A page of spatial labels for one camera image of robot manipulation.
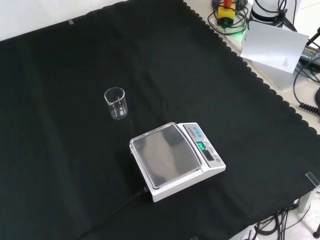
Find clear glass beaker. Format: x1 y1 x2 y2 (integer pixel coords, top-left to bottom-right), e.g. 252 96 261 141
104 87 129 120

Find white electronic balance steel pan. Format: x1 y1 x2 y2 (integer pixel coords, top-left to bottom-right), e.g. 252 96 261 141
129 121 227 203

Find black bench cloth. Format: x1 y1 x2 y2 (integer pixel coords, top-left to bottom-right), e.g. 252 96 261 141
0 0 320 240

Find yellow emergency stop button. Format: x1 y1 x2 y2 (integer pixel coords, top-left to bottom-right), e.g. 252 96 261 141
216 0 237 27

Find pale white board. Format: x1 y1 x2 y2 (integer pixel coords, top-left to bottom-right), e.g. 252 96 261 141
240 20 310 75

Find black power adapter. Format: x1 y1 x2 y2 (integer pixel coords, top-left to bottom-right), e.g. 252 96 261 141
298 44 320 70

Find grey aluminium table leg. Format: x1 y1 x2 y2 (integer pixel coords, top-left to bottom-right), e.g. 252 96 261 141
297 171 320 213

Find black balance power cable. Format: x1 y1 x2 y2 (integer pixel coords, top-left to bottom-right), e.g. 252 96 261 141
84 186 150 235

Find black coiled cable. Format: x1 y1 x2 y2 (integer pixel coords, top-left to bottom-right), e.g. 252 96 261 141
298 101 320 115

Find black floor cables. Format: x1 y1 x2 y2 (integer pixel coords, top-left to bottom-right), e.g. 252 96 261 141
248 199 305 240

